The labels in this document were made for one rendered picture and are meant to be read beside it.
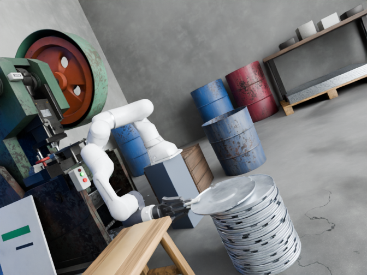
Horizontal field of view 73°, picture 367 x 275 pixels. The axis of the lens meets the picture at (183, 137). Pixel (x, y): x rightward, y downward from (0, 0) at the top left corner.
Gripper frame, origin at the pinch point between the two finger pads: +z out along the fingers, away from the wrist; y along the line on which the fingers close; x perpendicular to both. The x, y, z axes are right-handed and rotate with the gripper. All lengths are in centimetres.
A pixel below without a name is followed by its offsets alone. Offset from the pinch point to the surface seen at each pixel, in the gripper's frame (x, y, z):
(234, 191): -0.9, 0.3, 19.8
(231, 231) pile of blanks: -14.2, -8.4, 16.8
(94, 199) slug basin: 38, 7, -92
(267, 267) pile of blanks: -14.3, -25.3, 23.4
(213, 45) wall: 375, 118, -23
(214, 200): -4.6, 0.4, 11.8
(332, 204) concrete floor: 23, -29, 52
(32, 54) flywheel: 75, 133, -116
